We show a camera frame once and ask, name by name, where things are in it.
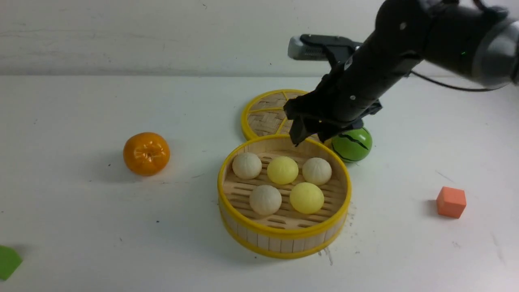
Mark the green toy watermelon ball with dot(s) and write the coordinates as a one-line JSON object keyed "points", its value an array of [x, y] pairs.
{"points": [[352, 146]]}

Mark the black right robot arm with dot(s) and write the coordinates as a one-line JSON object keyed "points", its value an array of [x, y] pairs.
{"points": [[479, 43]]}

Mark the white bun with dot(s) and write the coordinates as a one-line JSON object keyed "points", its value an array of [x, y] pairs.
{"points": [[247, 165], [317, 171], [265, 200]]}

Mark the bamboo steamer tray yellow rim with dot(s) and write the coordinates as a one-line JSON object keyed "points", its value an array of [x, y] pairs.
{"points": [[287, 234]]}

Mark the yellow bun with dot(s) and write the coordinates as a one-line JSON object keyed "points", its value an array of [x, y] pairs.
{"points": [[306, 198], [282, 170]]}

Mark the orange toy tangerine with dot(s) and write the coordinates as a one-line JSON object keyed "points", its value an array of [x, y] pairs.
{"points": [[146, 153]]}

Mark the orange foam cube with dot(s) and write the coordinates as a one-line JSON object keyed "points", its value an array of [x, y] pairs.
{"points": [[451, 202]]}

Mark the woven bamboo steamer lid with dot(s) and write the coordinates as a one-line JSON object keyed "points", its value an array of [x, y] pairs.
{"points": [[264, 114]]}

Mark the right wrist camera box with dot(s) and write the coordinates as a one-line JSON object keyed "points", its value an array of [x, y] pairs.
{"points": [[313, 47]]}

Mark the green foam block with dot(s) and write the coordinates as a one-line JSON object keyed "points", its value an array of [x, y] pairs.
{"points": [[10, 260]]}

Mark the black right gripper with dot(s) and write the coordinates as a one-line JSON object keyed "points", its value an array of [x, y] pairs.
{"points": [[347, 92]]}

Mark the yellow bun bottom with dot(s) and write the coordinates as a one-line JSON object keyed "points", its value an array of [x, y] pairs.
{"points": [[306, 198]]}

